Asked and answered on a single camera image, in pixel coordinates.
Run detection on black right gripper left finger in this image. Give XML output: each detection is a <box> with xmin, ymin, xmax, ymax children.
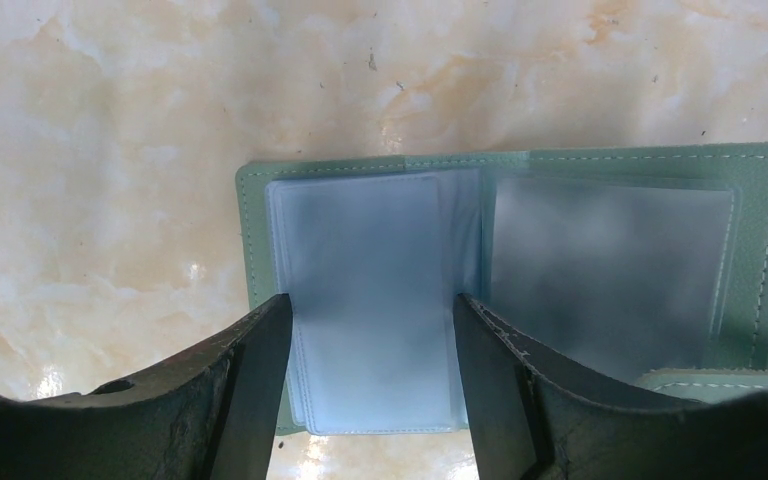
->
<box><xmin>0</xmin><ymin>294</ymin><xmax>293</xmax><ymax>479</ymax></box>

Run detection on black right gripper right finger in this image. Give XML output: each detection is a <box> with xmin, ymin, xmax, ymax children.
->
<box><xmin>453</xmin><ymin>295</ymin><xmax>768</xmax><ymax>479</ymax></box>

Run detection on green card holder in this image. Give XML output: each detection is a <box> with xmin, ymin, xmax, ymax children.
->
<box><xmin>235</xmin><ymin>143</ymin><xmax>768</xmax><ymax>436</ymax></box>

